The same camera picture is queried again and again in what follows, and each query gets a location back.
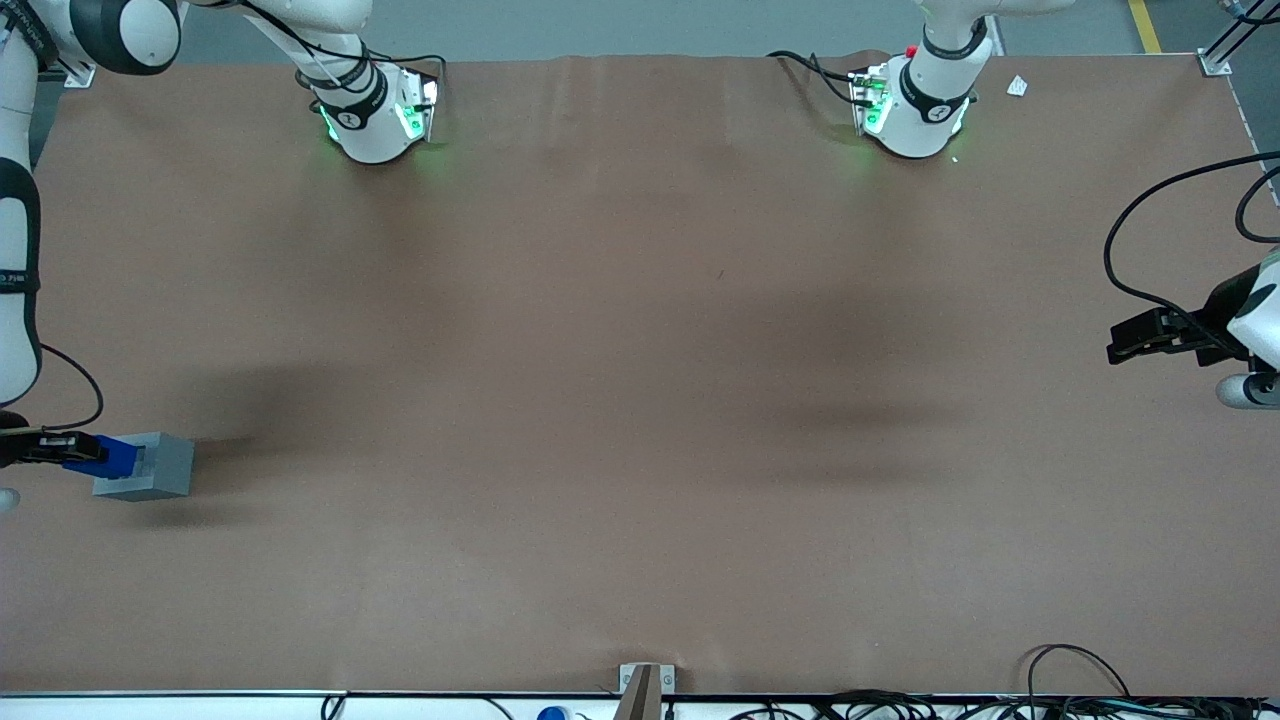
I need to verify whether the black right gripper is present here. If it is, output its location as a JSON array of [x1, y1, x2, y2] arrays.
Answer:
[[0, 410, 108, 469]]

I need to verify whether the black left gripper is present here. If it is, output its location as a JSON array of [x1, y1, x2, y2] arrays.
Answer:
[[1107, 265, 1263, 366]]

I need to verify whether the blue plastic part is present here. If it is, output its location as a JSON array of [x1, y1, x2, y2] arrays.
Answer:
[[62, 435, 142, 480]]

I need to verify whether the gray square base block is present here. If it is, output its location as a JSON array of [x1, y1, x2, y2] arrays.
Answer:
[[92, 432, 196, 502]]

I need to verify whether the brown table mat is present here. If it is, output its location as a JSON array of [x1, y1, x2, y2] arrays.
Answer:
[[0, 50, 1280, 696]]

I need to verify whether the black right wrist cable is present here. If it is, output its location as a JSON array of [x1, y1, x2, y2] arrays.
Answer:
[[38, 343, 105, 434]]

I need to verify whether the long black looping cable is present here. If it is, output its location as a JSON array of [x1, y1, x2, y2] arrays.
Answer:
[[1103, 151, 1280, 336]]

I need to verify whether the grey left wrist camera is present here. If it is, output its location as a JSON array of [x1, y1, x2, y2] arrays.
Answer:
[[1215, 372, 1280, 411]]

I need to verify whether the short black curved cable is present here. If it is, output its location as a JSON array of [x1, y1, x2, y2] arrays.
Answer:
[[1236, 165, 1280, 244]]

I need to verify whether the black arched cable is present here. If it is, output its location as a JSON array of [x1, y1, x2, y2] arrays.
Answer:
[[1027, 644, 1132, 698]]

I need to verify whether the black left base cable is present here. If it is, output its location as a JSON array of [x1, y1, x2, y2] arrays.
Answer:
[[767, 50, 873, 107]]

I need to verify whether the black base cable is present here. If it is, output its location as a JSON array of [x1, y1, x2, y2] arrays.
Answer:
[[767, 50, 873, 107], [345, 35, 448, 113]]

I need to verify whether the black cable bundle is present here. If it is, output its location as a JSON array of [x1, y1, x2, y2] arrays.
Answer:
[[740, 688, 1280, 720]]

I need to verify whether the black right base cable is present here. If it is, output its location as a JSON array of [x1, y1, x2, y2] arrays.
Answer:
[[345, 35, 448, 113]]

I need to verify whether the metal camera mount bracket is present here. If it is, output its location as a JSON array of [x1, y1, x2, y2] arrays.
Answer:
[[614, 663, 676, 720]]

